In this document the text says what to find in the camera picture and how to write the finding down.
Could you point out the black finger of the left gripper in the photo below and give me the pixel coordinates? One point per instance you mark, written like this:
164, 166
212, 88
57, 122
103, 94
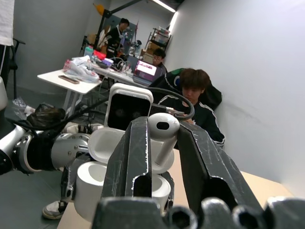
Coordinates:
171, 190

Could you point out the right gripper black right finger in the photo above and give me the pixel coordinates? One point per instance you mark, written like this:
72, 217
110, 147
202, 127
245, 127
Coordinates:
202, 157

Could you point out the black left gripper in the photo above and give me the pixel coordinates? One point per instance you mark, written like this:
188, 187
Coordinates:
82, 157

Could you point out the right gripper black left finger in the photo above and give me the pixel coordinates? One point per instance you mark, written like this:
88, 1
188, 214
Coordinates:
128, 157

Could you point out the white earbud charging case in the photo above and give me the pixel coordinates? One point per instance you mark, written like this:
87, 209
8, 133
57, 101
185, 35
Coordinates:
89, 188

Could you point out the white earbud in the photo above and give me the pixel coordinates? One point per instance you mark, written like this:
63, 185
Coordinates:
164, 124

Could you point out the smartphone with brown case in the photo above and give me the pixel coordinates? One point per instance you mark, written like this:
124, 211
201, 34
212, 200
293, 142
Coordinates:
69, 79

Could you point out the white grey sneaker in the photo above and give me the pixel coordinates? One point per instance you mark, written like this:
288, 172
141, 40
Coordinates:
51, 211

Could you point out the seated person in striped jacket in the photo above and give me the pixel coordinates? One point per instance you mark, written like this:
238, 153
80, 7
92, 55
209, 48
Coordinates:
207, 119

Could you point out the white black sneaker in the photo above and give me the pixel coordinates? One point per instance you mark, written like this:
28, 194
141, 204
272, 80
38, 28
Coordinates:
81, 127

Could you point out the black plastic bag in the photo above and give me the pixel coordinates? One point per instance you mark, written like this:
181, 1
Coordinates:
46, 114

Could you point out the long white cluttered table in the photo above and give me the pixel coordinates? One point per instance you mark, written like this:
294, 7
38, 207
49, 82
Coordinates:
116, 75

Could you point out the small white table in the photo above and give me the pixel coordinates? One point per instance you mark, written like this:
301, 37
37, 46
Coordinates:
78, 87

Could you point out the open laptop with pink screen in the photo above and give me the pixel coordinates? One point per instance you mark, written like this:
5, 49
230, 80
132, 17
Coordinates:
145, 71

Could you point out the crumpled clear plastic wrap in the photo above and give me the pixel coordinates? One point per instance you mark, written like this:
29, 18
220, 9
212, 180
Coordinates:
21, 105

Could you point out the purple box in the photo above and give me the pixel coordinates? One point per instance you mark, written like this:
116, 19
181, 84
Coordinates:
107, 62

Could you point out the crumpled clear plastic bags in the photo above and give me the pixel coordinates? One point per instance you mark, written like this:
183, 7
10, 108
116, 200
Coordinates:
82, 69

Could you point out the seated person with glasses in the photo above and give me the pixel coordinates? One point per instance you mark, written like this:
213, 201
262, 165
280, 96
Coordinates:
159, 56

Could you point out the red box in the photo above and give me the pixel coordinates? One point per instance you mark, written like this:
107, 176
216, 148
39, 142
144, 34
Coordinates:
99, 55

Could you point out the stacked cardboard boxes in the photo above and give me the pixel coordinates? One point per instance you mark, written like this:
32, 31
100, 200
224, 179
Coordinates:
150, 51

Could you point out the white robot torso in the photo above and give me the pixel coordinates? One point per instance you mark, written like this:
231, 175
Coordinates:
2, 95

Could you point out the green lidded container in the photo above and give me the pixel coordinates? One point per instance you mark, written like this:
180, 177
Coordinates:
88, 52

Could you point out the standing person in dark clothes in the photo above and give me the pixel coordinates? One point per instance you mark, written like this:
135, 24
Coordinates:
116, 35

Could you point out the black metal storage shelf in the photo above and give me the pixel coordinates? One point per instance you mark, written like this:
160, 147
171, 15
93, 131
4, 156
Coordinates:
162, 38

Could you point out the ceiling strip light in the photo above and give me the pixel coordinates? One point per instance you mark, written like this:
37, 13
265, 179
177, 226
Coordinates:
164, 5

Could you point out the white hanging cloth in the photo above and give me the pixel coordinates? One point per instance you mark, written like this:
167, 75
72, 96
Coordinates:
6, 21

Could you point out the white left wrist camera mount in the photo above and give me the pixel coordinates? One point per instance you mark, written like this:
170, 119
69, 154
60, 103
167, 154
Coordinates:
129, 91

